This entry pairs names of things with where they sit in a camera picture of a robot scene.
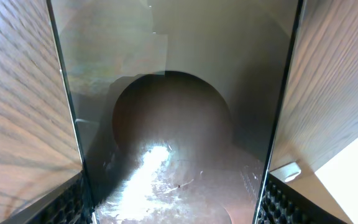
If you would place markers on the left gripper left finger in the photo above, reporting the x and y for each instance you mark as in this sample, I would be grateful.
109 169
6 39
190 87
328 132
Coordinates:
69 203

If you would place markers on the bronze Galaxy smartphone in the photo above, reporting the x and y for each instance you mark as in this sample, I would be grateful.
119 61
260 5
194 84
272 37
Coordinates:
175 103

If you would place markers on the white power strip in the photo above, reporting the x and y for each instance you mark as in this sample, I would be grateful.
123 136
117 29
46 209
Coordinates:
287 173

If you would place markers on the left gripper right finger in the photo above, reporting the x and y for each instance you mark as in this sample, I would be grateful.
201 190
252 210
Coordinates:
280 204

